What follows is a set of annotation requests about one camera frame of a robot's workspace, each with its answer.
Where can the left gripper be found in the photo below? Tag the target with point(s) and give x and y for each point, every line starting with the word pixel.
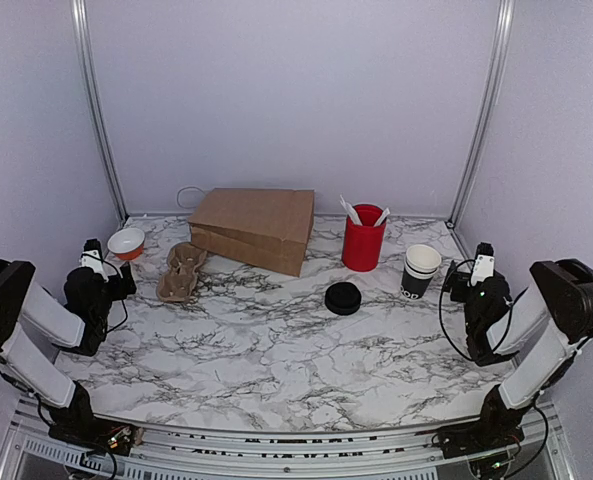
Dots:
pixel 120 291

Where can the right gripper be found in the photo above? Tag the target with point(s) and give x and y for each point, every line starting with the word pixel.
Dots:
pixel 459 279

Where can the black paper coffee cup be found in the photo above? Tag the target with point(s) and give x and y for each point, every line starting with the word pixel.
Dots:
pixel 422 259

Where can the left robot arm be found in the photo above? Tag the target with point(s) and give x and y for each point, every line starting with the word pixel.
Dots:
pixel 78 326

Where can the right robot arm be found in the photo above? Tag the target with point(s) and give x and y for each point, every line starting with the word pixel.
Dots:
pixel 548 323

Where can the stacked black paper cup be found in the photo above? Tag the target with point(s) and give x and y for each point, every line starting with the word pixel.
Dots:
pixel 414 283

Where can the orange white bowl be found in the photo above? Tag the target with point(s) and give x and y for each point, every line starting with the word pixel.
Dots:
pixel 127 244

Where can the cardboard cup carrier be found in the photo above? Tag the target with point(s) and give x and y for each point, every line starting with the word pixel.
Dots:
pixel 177 284

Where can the white stirrer right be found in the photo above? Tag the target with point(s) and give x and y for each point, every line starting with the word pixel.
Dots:
pixel 381 219

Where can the white stirrer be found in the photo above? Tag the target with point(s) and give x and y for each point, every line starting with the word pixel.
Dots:
pixel 381 219
pixel 350 211

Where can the red cylindrical holder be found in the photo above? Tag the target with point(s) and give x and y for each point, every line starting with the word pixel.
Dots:
pixel 362 243

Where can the white stirrer left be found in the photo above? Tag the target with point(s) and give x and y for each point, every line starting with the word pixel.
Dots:
pixel 350 211

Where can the brown paper bag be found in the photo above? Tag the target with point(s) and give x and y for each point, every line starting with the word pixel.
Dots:
pixel 265 228

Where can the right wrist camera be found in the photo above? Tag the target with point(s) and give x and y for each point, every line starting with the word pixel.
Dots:
pixel 483 262

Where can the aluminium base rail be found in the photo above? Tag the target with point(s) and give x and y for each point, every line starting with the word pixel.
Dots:
pixel 168 452

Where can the right aluminium frame post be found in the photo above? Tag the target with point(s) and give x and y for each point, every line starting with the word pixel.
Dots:
pixel 491 91

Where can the aluminium frame post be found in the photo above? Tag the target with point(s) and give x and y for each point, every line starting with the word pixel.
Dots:
pixel 86 60
pixel 491 91

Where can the left aluminium frame post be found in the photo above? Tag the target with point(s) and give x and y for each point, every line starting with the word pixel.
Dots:
pixel 86 60

